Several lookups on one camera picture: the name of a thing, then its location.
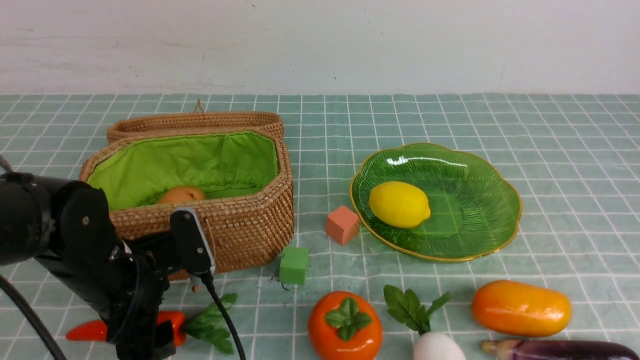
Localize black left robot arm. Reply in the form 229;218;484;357
1;172;179;360

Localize black cable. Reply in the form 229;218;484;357
0;155;247;360

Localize green checkered tablecloth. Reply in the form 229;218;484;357
0;93;640;360

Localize green glass leaf plate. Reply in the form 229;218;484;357
349;142;523;263

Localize orange foam cube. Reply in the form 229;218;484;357
325;205;361;246

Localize purple eggplant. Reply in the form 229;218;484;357
480;339;639;360

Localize red carrot with green leaves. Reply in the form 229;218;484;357
65;302;234;354

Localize white radish with green leaves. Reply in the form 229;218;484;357
382;284;466;360

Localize yellow lemon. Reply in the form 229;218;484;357
368;181;432;229

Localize brown potato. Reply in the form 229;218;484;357
155;186;207;205

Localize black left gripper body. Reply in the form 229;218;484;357
100;235;182;360

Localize woven wicker basket lid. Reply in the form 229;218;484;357
106;100;285;144

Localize orange yellow mango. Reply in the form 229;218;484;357
471;279;573;338

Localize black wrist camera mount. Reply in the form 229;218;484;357
169;207;216;281

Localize orange persimmon with green calyx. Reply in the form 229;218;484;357
307;291;384;360

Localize green foam cube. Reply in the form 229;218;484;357
279;246;310;286

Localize woven wicker basket green lining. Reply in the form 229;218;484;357
79;127;296;281

